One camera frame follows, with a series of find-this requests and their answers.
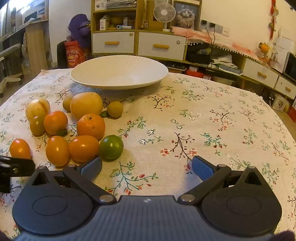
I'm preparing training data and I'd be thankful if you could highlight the framed cat picture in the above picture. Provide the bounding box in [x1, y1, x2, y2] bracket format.
[172, 0, 202, 30]

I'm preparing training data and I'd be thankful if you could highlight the red box under cabinet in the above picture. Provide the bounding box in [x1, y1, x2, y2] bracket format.
[185, 69, 204, 78]

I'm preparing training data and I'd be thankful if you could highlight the white office chair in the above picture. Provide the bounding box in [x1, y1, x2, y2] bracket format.
[1, 43, 23, 98]

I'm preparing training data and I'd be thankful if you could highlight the large yellow-orange grapefruit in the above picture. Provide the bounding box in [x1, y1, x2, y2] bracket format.
[70, 92, 103, 120]

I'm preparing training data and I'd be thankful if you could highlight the pale yellow striped melon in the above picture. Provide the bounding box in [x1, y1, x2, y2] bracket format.
[26, 97, 50, 122]

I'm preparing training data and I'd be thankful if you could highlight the green tomato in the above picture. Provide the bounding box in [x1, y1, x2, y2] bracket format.
[99, 135, 124, 160]

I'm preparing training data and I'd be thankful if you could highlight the white ribbed plate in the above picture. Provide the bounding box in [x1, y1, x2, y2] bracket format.
[70, 55, 169, 90]

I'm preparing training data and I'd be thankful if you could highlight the white desk fan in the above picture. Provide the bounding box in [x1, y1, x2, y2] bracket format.
[154, 3, 176, 32]

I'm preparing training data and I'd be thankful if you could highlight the purple plush toy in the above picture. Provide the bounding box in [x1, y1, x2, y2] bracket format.
[68, 14, 91, 48]

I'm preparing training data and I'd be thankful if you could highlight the brown-green tomato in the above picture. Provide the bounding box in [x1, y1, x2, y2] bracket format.
[30, 116, 45, 136]

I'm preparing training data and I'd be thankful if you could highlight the mandarin orange with stem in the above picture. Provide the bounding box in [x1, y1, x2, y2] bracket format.
[77, 113, 105, 140]

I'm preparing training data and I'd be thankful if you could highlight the orange tomato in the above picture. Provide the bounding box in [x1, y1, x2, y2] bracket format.
[69, 135, 99, 163]
[46, 136, 70, 167]
[10, 138, 31, 159]

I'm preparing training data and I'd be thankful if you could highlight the orange fruit decoration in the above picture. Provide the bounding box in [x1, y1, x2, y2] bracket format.
[258, 43, 269, 54]

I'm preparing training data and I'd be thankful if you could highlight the floral tablecloth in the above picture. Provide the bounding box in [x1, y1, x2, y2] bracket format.
[1, 69, 295, 232]

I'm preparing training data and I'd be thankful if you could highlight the wooden cabinet with drawers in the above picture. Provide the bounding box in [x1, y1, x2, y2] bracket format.
[91, 1, 295, 99]

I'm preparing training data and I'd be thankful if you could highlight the wooden desk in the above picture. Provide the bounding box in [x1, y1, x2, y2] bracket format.
[1, 1, 50, 77]

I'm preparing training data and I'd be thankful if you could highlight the black microwave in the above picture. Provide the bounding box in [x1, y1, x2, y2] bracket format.
[283, 52, 296, 80]

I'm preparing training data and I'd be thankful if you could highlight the mandarin orange with leaf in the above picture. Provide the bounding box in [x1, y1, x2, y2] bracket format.
[44, 110, 68, 136]

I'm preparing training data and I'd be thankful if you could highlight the pink cloth on cabinet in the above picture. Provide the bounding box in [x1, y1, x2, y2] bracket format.
[172, 27, 260, 61]

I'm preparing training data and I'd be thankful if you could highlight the brown round fruit with leaf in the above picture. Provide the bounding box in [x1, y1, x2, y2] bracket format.
[100, 101, 123, 118]

